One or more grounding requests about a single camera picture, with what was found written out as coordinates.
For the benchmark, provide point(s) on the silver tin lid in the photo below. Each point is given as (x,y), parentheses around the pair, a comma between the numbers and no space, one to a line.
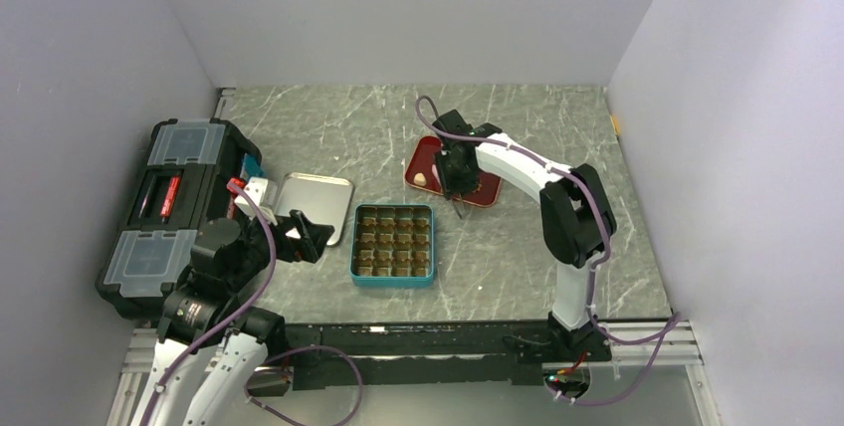
(323,199)

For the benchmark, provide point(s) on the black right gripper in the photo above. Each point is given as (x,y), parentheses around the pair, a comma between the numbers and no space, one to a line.
(451,186)

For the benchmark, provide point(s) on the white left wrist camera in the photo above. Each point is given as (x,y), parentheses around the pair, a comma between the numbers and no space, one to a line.
(255,195)

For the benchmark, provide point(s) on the red lacquer tray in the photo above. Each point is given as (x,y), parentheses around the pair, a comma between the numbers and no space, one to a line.
(423,160)

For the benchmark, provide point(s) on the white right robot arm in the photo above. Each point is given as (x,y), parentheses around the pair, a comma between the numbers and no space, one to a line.
(576,222)

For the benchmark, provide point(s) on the black plastic toolbox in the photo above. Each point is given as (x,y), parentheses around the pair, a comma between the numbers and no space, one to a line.
(181,186)

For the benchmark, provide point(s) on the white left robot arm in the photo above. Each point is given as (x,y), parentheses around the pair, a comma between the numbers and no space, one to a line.
(209,339)

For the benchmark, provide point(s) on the blue cookie tin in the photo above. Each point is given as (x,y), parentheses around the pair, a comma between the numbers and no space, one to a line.
(393,246)

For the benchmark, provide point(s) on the pink heart cookie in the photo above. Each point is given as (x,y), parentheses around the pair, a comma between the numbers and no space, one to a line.
(420,179)

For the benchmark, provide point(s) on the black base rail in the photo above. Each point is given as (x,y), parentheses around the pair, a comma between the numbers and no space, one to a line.
(519,352)

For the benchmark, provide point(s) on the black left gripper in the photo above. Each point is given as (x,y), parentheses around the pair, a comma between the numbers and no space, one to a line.
(311,243)

